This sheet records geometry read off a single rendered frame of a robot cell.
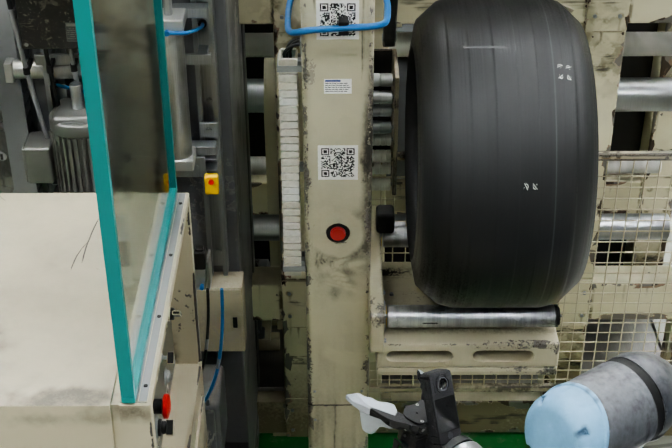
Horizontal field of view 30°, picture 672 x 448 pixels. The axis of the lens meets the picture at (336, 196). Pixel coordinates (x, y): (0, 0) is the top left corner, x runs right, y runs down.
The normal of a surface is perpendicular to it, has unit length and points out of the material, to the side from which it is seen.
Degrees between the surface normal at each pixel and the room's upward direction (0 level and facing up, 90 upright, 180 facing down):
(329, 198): 90
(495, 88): 39
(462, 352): 90
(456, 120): 50
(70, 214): 0
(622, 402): 33
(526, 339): 0
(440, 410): 59
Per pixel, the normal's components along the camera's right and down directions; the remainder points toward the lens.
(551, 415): -0.81, 0.21
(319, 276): -0.03, 0.54
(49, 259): 0.00, -0.85
